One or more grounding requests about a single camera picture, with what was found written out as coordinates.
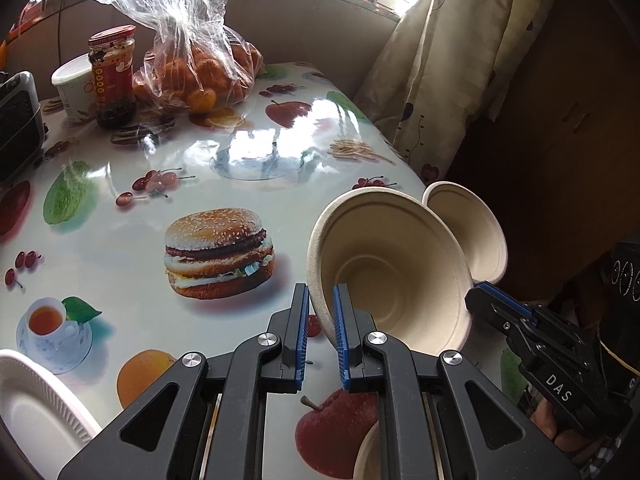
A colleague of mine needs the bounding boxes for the cream patterned curtain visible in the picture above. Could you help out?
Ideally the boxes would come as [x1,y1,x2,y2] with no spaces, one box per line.
[350,0,523,188]

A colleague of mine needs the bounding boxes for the white plastic cup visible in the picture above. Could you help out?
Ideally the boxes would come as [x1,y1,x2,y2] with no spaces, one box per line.
[51,54,97,124]

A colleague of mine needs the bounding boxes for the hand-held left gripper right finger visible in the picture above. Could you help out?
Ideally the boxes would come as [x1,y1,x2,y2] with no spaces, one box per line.
[332,282,581,480]

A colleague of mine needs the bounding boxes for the small beige paper bowl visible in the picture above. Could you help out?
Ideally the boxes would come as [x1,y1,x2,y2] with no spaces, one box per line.
[422,180,508,286]

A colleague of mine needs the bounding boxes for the person's right forearm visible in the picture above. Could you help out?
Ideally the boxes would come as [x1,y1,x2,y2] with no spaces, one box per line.
[570,435,632,480]

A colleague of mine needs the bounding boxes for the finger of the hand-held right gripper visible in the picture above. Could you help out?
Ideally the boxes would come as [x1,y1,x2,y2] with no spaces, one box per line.
[474,281,539,322]
[464,289,532,345]

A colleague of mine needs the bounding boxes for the glass jar with red label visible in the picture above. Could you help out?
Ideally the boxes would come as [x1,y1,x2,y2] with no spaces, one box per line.
[88,25,138,129]

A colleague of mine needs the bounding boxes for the large beige paper bowl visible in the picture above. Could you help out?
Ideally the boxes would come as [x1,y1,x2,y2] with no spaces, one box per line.
[352,420,382,480]
[306,187,474,359]

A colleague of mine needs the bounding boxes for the food print tablecloth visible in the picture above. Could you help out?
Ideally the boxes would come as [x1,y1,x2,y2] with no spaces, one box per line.
[0,60,532,480]

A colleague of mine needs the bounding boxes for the dark wooden cabinet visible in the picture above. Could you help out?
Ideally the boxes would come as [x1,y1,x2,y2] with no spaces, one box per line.
[450,0,640,301]

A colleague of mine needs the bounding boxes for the clear bag of oranges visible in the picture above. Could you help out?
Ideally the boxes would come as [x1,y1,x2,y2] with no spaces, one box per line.
[84,0,266,114]

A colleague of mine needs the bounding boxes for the small grey heater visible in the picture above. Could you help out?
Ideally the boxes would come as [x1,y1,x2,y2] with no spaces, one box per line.
[0,71,47,182]

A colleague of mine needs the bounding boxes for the person's right hand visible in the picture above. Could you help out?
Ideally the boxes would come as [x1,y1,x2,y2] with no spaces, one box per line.
[530,399,607,467]

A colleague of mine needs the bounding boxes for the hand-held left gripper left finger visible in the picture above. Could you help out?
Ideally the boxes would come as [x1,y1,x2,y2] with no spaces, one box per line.
[57,282,311,480]

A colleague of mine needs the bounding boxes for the white paper plate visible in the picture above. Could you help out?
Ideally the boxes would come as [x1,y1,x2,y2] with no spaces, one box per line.
[0,349,103,480]

